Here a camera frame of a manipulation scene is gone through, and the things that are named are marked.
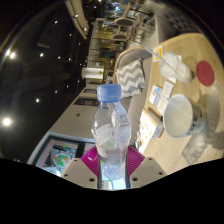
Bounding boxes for clear plastic cup with straw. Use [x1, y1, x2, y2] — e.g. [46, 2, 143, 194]
[143, 46, 194, 84]

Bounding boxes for group of dining chairs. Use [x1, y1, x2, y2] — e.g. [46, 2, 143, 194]
[103, 0, 158, 43]

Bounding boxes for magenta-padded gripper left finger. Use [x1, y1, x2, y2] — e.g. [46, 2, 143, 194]
[60, 145, 101, 190]

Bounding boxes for clear plastic water bottle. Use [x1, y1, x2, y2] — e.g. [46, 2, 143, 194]
[91, 83, 132, 181]

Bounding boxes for grey curved sofa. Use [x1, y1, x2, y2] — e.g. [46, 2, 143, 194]
[112, 45, 155, 148]

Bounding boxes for grey chevron cushion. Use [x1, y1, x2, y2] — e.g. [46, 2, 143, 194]
[115, 58, 147, 99]

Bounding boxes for flat round red coaster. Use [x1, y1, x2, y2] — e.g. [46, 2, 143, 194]
[195, 60, 216, 87]

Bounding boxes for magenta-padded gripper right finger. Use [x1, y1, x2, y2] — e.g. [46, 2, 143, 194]
[124, 145, 168, 190]

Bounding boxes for white mug with black lettering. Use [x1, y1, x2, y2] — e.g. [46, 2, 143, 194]
[162, 93, 208, 139]

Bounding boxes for white and orange book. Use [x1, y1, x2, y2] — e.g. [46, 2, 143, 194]
[134, 108, 165, 154]

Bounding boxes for white card packs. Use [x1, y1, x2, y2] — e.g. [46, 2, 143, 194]
[148, 81, 175, 116]

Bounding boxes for group of ceiling spotlights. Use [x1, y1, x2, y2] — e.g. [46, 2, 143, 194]
[1, 3, 101, 128]

